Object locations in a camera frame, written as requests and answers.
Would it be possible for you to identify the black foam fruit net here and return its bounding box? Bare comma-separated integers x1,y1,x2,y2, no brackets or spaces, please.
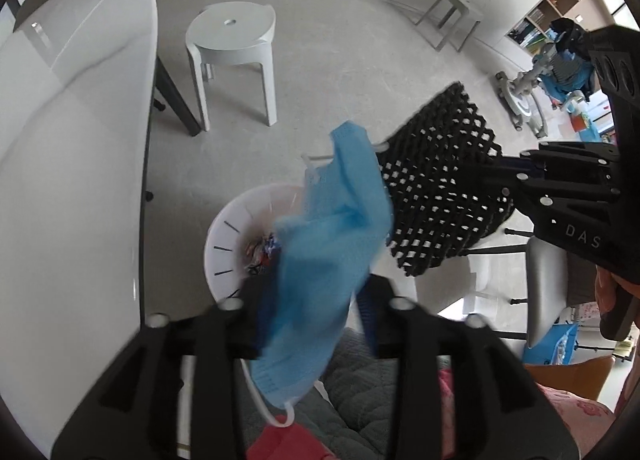
378,82,514,277

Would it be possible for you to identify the blue surgical face mask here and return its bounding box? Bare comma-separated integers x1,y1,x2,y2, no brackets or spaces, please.
242,122,393,428

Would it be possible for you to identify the white pink trash bin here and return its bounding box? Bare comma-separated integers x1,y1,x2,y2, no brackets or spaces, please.
203,183,304,302

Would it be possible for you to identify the person's right hand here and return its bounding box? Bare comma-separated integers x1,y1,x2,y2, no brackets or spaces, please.
594,266,640,317

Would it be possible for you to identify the grey office chair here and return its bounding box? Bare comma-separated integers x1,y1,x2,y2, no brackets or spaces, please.
464,226,601,351

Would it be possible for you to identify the grey floor exercise device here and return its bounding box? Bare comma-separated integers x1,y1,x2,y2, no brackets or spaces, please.
495,42,556,139

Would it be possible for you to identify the person's grey trouser leg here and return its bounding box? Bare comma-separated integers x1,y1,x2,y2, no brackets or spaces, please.
240,326,407,460

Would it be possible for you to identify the red bag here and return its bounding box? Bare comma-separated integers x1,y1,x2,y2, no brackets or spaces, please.
246,423,336,460

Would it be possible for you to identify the open cubby shelf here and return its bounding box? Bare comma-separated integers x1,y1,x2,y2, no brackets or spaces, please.
508,0,614,54

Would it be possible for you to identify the white plastic stool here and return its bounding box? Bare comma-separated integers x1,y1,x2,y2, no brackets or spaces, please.
186,1,278,131

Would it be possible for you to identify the metal frame stool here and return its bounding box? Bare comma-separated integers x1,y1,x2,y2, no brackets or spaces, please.
414,0,484,52

